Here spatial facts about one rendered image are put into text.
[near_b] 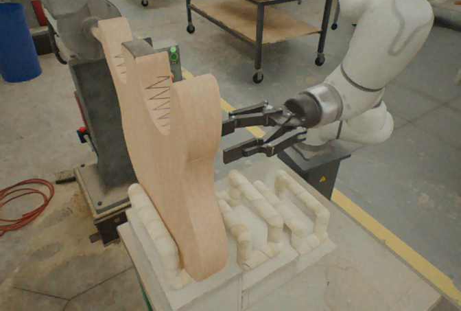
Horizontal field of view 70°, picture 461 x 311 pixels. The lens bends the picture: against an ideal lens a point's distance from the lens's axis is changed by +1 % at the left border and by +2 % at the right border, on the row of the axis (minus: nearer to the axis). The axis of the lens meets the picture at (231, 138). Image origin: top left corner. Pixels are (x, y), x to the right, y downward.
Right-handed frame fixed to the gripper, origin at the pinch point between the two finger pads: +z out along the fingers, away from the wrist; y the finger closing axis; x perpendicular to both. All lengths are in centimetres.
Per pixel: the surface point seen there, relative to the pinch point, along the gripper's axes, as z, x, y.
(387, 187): -157, -131, 40
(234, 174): -6.9, -18.3, 8.0
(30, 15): 13, -82, 441
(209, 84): 11.4, 21.9, -16.0
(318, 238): -21.4, -34.0, -9.6
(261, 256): -2.3, -26.1, -9.9
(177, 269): 16.2, -15.6, -9.5
